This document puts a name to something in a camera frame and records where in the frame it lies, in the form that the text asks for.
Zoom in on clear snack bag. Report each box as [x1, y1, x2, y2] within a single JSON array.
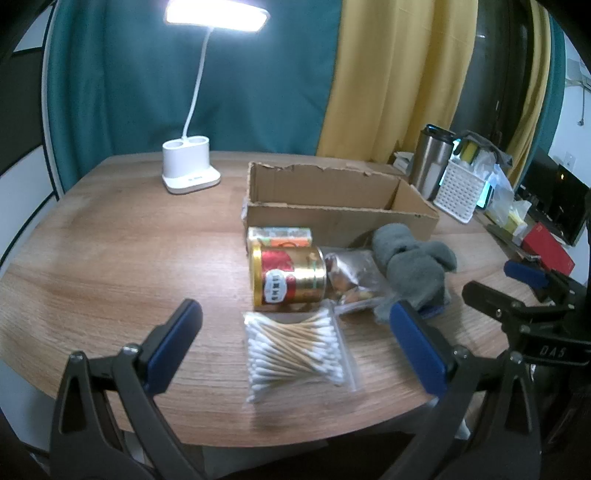
[[320, 247, 393, 317]]

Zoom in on small orange green tissue packet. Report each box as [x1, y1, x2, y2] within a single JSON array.
[[247, 226, 314, 252]]

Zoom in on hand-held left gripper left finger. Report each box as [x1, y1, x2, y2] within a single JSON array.
[[48, 298, 204, 480]]

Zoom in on white perforated plastic basket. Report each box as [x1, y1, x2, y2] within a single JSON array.
[[433, 157, 491, 224]]

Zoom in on white desk lamp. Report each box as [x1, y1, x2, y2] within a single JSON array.
[[161, 0, 271, 195]]

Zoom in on bag of cotton swabs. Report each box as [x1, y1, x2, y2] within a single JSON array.
[[242, 300, 361, 407]]

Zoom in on gold and red can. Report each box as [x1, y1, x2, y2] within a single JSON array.
[[249, 244, 328, 311]]

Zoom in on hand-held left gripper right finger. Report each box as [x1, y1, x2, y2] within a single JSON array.
[[379, 299, 543, 480]]

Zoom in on light grey knit gloves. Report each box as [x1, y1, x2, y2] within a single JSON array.
[[372, 224, 458, 324]]

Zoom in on stainless steel tumbler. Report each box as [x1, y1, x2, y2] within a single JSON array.
[[410, 124, 457, 201]]

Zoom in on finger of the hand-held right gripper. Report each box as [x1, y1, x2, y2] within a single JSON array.
[[503, 259, 585, 305], [462, 281, 573, 330]]

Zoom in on teal curtain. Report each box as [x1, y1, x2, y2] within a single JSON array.
[[46, 0, 345, 195]]

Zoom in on yellow curtain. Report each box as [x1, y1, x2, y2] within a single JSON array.
[[316, 0, 478, 164], [505, 0, 552, 158]]

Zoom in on black monitor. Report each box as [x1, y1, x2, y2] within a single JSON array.
[[549, 164, 591, 246]]

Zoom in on cardboard box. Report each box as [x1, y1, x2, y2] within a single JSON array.
[[241, 161, 440, 250]]

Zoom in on red box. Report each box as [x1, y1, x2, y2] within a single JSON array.
[[522, 222, 576, 277]]

